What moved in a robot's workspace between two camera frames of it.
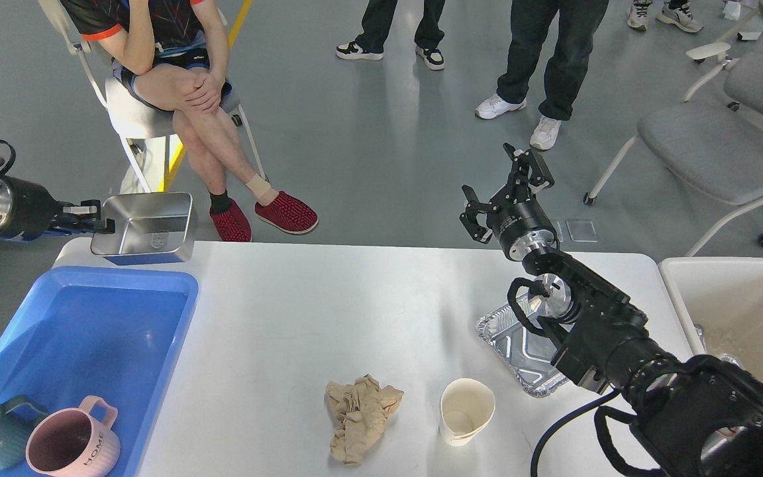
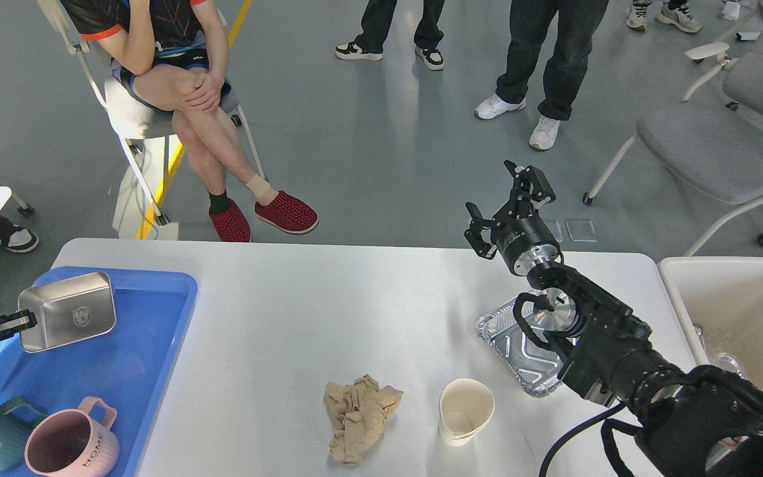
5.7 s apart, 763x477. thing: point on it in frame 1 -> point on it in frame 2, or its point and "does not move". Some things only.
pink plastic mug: (75, 442) does not move
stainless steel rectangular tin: (149, 228) -> (68, 311)
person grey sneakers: (676, 13) does not move
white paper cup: (467, 405) does not move
